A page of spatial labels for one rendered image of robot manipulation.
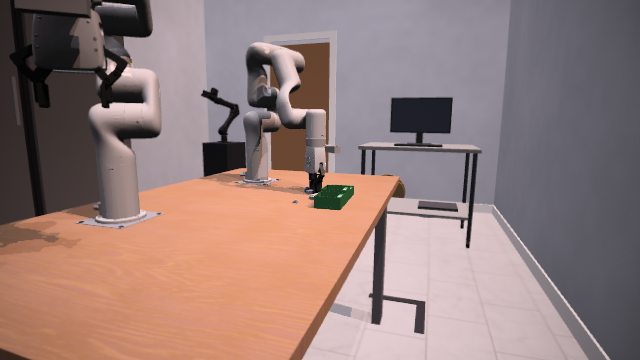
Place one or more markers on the green three-compartment bin rack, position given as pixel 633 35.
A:
pixel 333 197

